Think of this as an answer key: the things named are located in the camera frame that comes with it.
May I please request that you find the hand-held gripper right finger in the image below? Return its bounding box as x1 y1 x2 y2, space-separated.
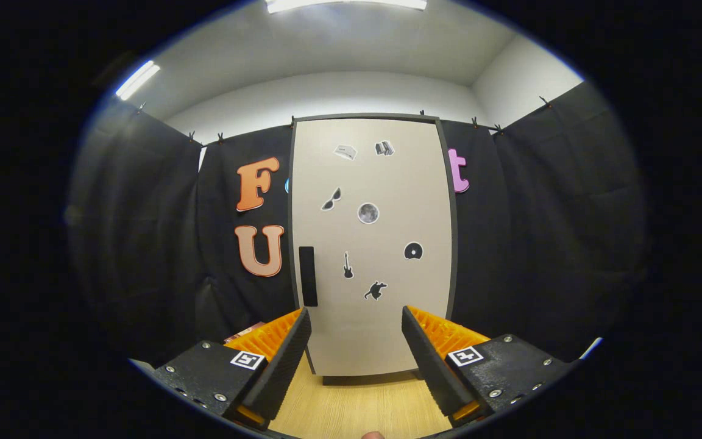
401 305 574 427

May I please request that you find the beige shoe cabinet door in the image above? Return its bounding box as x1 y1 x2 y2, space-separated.
292 119 452 377

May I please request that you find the wide ceiling light panel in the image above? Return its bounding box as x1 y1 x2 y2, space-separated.
266 0 428 14

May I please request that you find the narrow ceiling light strip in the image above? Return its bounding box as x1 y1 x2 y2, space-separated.
115 60 161 101

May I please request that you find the black door handle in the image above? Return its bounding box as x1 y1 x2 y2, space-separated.
299 246 318 307

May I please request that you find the row of small cloth clips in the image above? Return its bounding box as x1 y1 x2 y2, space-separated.
136 96 553 146

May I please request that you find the black backdrop cloth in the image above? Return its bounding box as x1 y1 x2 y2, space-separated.
68 82 650 366

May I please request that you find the brown cover book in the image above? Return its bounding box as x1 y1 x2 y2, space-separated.
224 321 266 343

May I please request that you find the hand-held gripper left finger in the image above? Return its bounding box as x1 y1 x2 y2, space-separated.
153 307 313 427

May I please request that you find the dark grey shoe cabinet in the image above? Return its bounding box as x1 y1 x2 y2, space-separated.
287 113 458 386

